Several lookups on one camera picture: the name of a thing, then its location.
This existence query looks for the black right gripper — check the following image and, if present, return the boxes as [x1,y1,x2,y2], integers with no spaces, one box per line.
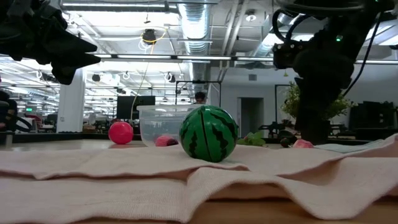
[294,48,354,122]

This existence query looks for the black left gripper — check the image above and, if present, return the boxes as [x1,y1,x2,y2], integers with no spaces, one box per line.
[18,0,102,85]

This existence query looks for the pink lumpy toy fruit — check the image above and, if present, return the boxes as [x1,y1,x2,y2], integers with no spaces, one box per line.
[294,139,314,149]

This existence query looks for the pink red toy ball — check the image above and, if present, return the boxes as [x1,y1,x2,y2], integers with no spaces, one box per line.
[108,121,134,146]

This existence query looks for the green striped watermelon toy ball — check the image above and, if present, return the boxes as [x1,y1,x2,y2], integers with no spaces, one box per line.
[179,105,239,163]

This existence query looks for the clear plastic tupperware container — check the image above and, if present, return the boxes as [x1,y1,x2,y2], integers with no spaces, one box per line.
[136,104,201,147]

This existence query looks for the green potted plant black pot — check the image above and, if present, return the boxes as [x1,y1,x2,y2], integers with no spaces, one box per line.
[280,81,358,146]

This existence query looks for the white square pillar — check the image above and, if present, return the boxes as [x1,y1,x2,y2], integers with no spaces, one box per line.
[56,67,86,133]

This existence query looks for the grey blue microfiber cloth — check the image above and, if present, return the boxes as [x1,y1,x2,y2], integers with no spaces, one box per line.
[313,139,386,154]

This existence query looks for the dark grey doorway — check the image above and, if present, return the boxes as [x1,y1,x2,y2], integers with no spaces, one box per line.
[237,97,265,138]

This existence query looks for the black equipment cabinets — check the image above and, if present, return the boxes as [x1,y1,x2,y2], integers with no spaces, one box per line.
[349,100,398,141]

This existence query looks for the black computer monitor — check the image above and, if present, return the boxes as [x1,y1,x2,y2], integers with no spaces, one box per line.
[116,95,156,121]

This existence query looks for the person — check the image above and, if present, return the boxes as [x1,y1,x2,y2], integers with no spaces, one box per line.
[0,90,19,133]
[193,91,208,105]

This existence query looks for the long overhead light bar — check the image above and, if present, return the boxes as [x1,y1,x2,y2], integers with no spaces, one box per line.
[90,52,398,65]

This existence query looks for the pale pink knit cloth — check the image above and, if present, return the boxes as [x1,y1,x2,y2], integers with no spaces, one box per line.
[0,133,398,224]

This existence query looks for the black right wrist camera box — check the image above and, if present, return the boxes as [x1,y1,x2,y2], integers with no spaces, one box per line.
[272,40,301,70]

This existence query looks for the yellow hanging cable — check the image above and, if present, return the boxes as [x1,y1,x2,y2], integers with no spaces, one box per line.
[129,26,169,131]

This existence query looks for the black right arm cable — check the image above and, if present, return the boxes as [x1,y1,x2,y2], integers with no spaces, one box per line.
[343,11,384,98]

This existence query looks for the black ceiling camera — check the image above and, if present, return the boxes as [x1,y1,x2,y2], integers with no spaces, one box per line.
[142,28,157,45]

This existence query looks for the silver slanted ventilation duct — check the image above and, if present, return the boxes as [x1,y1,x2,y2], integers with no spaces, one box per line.
[248,12,295,58]

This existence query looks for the grey metal post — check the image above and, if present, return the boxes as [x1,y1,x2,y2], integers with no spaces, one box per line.
[0,130,15,146]

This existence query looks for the silver corrugated ventilation duct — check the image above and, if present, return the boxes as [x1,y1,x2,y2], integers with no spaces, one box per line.
[177,0,213,105]

